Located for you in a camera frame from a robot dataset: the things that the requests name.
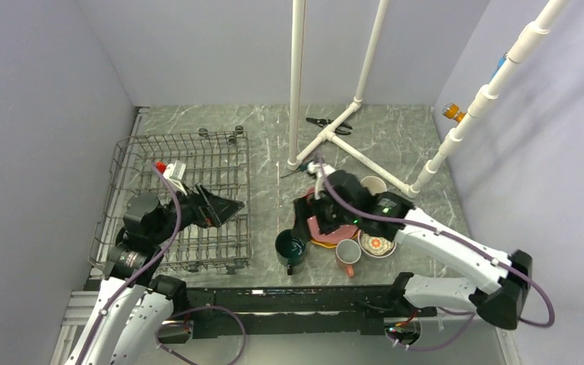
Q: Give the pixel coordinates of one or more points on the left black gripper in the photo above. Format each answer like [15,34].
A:
[209,210]

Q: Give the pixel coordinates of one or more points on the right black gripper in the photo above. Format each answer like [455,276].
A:
[304,207]

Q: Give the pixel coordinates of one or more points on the pink mug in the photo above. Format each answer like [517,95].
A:
[347,254]

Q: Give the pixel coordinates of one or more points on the dark green mug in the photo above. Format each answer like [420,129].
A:
[291,250]

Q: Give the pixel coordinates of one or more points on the patterned floral bowl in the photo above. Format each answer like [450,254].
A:
[375,247]

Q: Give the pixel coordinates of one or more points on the cream yellow-green cup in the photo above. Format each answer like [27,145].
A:
[374,185]

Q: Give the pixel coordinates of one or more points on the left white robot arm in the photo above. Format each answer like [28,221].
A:
[149,228]

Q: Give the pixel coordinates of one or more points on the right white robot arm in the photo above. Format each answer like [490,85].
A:
[492,283]

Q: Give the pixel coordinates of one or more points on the pink dotted plate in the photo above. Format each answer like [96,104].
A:
[340,233]

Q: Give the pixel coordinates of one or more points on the yellow plate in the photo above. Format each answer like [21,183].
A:
[329,245]

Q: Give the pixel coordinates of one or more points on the black pliers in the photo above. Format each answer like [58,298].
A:
[343,129]

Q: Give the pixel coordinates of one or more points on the white PVC diagonal pipe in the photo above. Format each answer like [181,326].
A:
[530,37]

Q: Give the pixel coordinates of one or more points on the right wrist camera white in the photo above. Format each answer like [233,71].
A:
[315,169]

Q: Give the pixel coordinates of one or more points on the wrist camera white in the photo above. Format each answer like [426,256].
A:
[174,174]
[315,169]

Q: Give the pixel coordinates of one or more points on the green handled screwdriver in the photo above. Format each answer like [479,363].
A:
[301,169]

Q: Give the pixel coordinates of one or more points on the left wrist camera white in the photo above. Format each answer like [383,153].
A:
[174,174]

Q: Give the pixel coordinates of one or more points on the white PVC pipe frame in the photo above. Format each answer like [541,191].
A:
[295,156]

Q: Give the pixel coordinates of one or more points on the grey wire dish rack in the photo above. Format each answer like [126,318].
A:
[217,160]

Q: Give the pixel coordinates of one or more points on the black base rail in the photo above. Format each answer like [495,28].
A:
[205,313]

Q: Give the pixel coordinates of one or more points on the orange yellow wall fitting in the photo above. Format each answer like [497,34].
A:
[452,111]

